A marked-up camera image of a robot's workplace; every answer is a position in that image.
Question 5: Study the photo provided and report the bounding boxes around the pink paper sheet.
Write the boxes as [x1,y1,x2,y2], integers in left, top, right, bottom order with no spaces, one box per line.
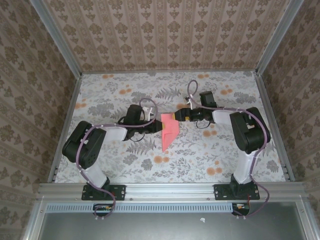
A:
[161,113,180,153]

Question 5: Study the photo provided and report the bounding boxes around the grey metal sheet panel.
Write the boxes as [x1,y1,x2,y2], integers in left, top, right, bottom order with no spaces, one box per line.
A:
[39,212,307,240]

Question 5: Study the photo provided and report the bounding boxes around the floral patterned table cover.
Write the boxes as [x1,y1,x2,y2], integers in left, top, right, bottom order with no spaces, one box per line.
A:
[53,71,287,184]

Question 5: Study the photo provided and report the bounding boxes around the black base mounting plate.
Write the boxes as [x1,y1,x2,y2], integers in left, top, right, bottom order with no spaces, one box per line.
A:
[213,184,261,201]
[81,184,126,202]

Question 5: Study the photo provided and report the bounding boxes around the small electronics board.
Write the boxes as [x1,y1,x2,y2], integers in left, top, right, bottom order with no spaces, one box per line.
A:
[93,203,113,217]
[232,202,251,216]

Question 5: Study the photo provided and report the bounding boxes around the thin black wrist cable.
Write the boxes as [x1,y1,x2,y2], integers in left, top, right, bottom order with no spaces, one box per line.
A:
[195,119,211,130]
[129,133,146,143]

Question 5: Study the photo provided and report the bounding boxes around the left white camera mount bracket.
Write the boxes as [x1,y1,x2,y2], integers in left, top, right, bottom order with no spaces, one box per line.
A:
[143,106,155,121]

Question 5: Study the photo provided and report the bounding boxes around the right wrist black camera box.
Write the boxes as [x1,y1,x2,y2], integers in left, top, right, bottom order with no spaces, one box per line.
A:
[199,91,218,109]

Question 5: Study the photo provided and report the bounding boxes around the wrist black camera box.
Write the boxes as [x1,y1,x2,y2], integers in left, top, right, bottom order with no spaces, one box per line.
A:
[199,91,218,109]
[124,104,144,126]

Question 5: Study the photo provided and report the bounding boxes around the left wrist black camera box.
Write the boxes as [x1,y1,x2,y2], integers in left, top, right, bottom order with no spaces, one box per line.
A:
[124,104,144,126]

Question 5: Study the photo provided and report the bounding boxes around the thin aluminium edge rail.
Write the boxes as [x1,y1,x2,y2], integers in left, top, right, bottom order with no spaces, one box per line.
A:
[81,70,258,75]

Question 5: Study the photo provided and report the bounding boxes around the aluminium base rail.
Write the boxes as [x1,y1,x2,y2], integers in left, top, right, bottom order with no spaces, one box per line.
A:
[37,181,311,201]

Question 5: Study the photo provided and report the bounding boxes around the aluminium side rail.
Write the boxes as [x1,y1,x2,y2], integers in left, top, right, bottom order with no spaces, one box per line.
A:
[253,71,296,182]
[47,74,83,183]

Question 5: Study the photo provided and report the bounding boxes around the grey slotted cable duct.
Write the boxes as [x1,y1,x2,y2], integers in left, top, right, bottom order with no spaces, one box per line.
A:
[46,202,235,213]

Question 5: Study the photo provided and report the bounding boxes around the aluminium frame post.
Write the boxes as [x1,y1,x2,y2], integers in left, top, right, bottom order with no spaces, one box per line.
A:
[254,0,305,76]
[28,0,83,78]

